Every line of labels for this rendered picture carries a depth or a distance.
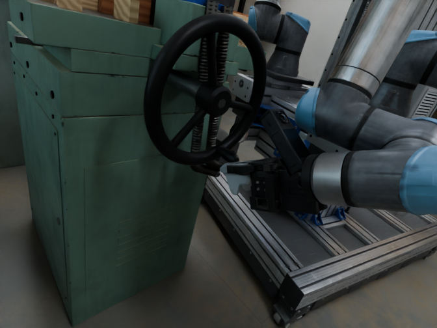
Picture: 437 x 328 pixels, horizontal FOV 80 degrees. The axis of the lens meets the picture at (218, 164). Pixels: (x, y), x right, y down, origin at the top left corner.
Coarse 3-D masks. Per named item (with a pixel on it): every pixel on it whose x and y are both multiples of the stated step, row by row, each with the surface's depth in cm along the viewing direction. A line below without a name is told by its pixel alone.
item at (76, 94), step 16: (16, 32) 70; (16, 48) 75; (32, 48) 59; (32, 64) 62; (48, 64) 51; (48, 80) 53; (64, 80) 48; (80, 80) 49; (96, 80) 51; (112, 80) 53; (128, 80) 55; (144, 80) 58; (48, 96) 55; (64, 96) 49; (80, 96) 51; (96, 96) 53; (112, 96) 55; (128, 96) 57; (176, 96) 66; (64, 112) 50; (80, 112) 52; (96, 112) 54; (112, 112) 56; (128, 112) 59; (176, 112) 68; (192, 112) 72
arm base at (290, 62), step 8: (280, 48) 110; (272, 56) 114; (280, 56) 111; (288, 56) 110; (296, 56) 111; (272, 64) 113; (280, 64) 112; (288, 64) 111; (296, 64) 112; (280, 72) 112; (288, 72) 112; (296, 72) 113
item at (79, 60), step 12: (48, 48) 57; (60, 48) 50; (60, 60) 51; (72, 60) 47; (84, 60) 48; (96, 60) 49; (108, 60) 51; (120, 60) 52; (132, 60) 54; (144, 60) 56; (96, 72) 50; (108, 72) 52; (120, 72) 54; (132, 72) 55; (144, 72) 57; (192, 72) 65
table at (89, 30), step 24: (24, 0) 42; (24, 24) 45; (48, 24) 42; (72, 24) 44; (96, 24) 47; (120, 24) 49; (144, 24) 57; (72, 48) 46; (96, 48) 48; (120, 48) 51; (144, 48) 54; (240, 48) 72
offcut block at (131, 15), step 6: (114, 0) 49; (120, 0) 49; (126, 0) 49; (132, 0) 49; (114, 6) 49; (120, 6) 49; (126, 6) 49; (132, 6) 50; (138, 6) 52; (114, 12) 50; (120, 12) 50; (126, 12) 50; (132, 12) 50; (138, 12) 53; (114, 18) 50; (120, 18) 50; (126, 18) 50; (132, 18) 51; (138, 18) 53
